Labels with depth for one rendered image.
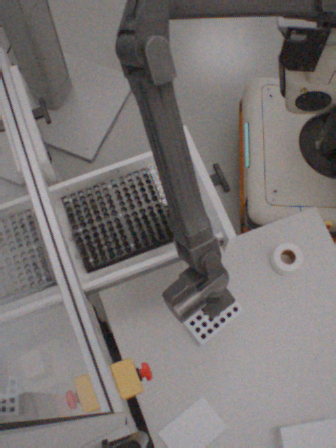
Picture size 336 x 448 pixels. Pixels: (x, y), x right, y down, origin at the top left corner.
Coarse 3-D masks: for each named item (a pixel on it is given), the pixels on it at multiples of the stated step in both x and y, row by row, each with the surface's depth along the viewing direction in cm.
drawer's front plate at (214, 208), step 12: (192, 144) 115; (192, 156) 114; (204, 168) 113; (204, 180) 112; (204, 192) 115; (216, 192) 111; (204, 204) 119; (216, 204) 110; (216, 216) 112; (216, 228) 116; (228, 228) 109; (228, 240) 109
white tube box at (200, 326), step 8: (232, 304) 116; (200, 312) 116; (224, 312) 116; (232, 312) 116; (240, 312) 116; (192, 320) 115; (200, 320) 115; (208, 320) 115; (216, 320) 115; (224, 320) 117; (232, 320) 118; (192, 328) 115; (200, 328) 115; (208, 328) 115; (216, 328) 115; (192, 336) 118; (200, 336) 117; (208, 336) 114; (200, 344) 115
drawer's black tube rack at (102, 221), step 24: (144, 168) 116; (96, 192) 115; (120, 192) 114; (144, 192) 114; (72, 216) 116; (96, 216) 113; (120, 216) 113; (144, 216) 116; (96, 240) 114; (120, 240) 111; (144, 240) 111; (168, 240) 114; (96, 264) 109
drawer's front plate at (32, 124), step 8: (16, 72) 122; (16, 80) 121; (16, 88) 121; (24, 88) 122; (24, 96) 120; (24, 104) 119; (24, 112) 118; (32, 120) 118; (32, 128) 117; (32, 136) 116; (40, 136) 121; (40, 144) 115; (40, 152) 115; (40, 160) 114; (48, 160) 119; (48, 168) 117; (48, 176) 120
